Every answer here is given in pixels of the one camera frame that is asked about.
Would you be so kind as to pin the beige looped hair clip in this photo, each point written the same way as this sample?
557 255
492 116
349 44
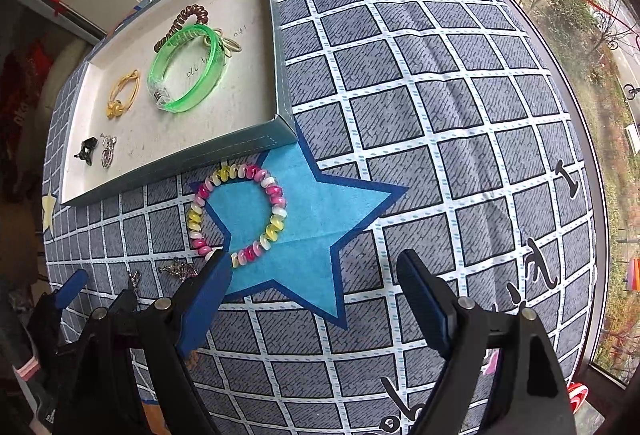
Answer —
231 46

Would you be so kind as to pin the small dark metal charm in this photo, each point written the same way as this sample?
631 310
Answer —
177 269

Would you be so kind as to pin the silver metal hair clip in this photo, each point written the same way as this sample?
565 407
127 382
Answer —
107 151

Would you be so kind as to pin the grey checked star tablecloth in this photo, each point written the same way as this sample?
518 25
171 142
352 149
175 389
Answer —
425 140

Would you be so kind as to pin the red cushion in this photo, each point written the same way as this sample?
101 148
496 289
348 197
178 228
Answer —
22 85

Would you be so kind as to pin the shallow white cardboard tray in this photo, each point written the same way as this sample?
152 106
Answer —
240 85

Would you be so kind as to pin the small black hair clip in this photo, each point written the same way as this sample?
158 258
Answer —
87 150

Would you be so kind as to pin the orange lantern window sticker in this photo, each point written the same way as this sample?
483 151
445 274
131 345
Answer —
634 272

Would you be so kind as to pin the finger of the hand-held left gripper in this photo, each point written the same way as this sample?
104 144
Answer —
121 301
70 287

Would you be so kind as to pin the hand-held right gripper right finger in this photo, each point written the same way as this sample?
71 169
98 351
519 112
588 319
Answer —
425 305

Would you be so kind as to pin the green transparent bangle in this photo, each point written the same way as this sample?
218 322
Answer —
206 84

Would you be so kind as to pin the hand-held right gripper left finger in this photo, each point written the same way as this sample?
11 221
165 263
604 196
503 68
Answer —
205 305

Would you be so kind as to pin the beige sofa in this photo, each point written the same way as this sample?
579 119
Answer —
70 60

